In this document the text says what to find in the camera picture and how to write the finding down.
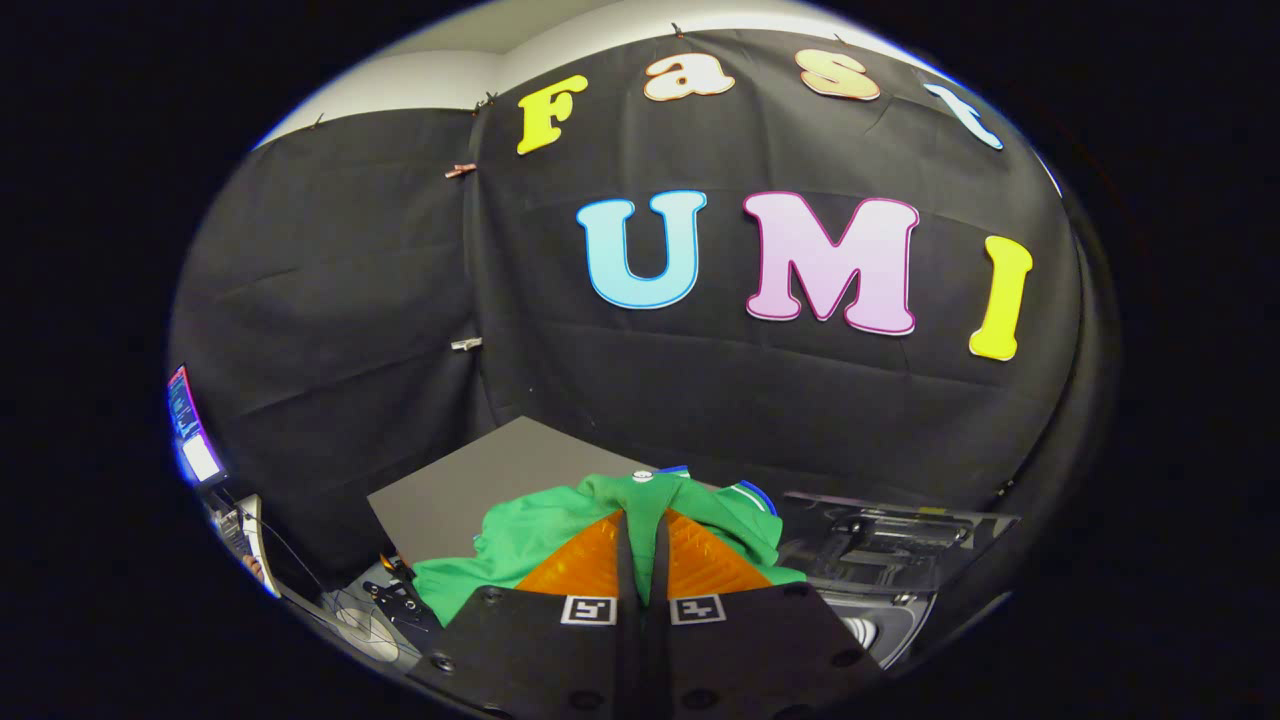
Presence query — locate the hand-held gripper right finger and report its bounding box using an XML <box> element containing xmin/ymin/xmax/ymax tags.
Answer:
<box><xmin>643</xmin><ymin>507</ymin><xmax>888</xmax><ymax>720</ymax></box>

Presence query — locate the black backdrop cloth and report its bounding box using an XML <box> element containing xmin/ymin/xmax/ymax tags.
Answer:
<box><xmin>168</xmin><ymin>28</ymin><xmax>1086</xmax><ymax>601</ymax></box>

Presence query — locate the white curved device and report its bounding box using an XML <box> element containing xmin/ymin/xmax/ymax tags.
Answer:
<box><xmin>236</xmin><ymin>494</ymin><xmax>283</xmax><ymax>599</ymax></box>

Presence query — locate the white round object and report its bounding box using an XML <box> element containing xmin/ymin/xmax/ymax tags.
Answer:
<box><xmin>335</xmin><ymin>598</ymin><xmax>403</xmax><ymax>663</ymax></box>

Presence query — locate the green polo shirt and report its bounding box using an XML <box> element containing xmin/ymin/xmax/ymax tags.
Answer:
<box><xmin>412</xmin><ymin>465</ymin><xmax>809</xmax><ymax>629</ymax></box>

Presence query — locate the black tool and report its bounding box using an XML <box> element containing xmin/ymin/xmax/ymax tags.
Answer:
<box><xmin>362</xmin><ymin>572</ymin><xmax>433</xmax><ymax>626</ymax></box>

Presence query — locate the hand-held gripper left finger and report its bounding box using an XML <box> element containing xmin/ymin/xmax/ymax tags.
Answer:
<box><xmin>405</xmin><ymin>508</ymin><xmax>643</xmax><ymax>720</ymax></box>

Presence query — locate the dark transparent washing machine lid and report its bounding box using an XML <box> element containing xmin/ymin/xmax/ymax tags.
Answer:
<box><xmin>778</xmin><ymin>490</ymin><xmax>1021</xmax><ymax>601</ymax></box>

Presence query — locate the computer monitor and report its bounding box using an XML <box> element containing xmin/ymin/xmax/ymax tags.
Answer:
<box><xmin>166</xmin><ymin>364</ymin><xmax>227</xmax><ymax>487</ymax></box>

